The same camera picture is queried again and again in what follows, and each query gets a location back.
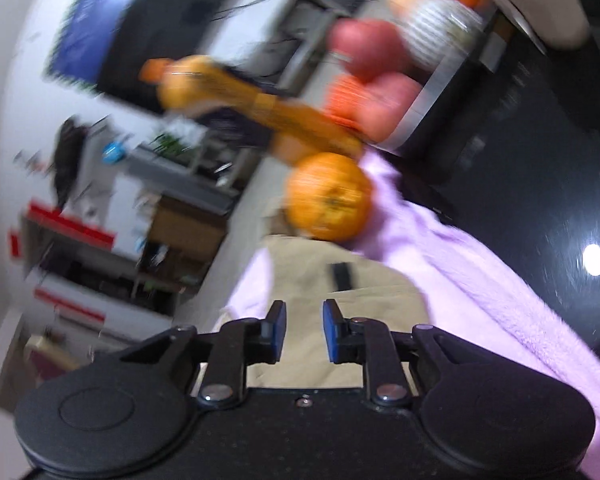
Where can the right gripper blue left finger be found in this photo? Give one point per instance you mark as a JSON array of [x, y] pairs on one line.
[[236, 346]]

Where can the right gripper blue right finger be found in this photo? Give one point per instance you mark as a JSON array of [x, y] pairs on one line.
[[368, 343]]

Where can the brown wooden cabinet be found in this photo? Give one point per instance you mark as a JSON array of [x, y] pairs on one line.
[[178, 252]]

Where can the pink purple towel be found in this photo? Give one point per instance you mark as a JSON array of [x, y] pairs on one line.
[[406, 268]]

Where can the large orange fruit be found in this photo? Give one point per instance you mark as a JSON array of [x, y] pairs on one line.
[[329, 197]]

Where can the green potted plant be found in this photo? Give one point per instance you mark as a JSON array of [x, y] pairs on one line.
[[173, 148]]

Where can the blue globe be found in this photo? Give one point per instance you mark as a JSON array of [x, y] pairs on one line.
[[113, 152]]

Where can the orange net wrapped fruit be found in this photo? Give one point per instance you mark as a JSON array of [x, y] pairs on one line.
[[342, 99]]

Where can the lower red apple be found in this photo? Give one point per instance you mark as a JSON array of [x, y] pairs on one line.
[[384, 103]]

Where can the red apple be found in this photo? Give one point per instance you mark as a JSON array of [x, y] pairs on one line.
[[384, 103], [368, 48]]

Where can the orange juice bottle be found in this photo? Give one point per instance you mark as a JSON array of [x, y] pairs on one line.
[[198, 85]]

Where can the black fruit tray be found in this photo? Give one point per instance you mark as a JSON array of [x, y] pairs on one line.
[[454, 88]]

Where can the upper red apple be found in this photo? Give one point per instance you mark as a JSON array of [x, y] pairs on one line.
[[368, 48]]

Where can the white net wrapped fruit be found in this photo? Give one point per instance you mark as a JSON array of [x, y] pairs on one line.
[[433, 29]]

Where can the grey tv stand shelf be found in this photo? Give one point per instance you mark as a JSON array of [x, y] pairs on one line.
[[256, 136]]

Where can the black television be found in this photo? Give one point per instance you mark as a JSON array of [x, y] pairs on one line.
[[103, 44]]

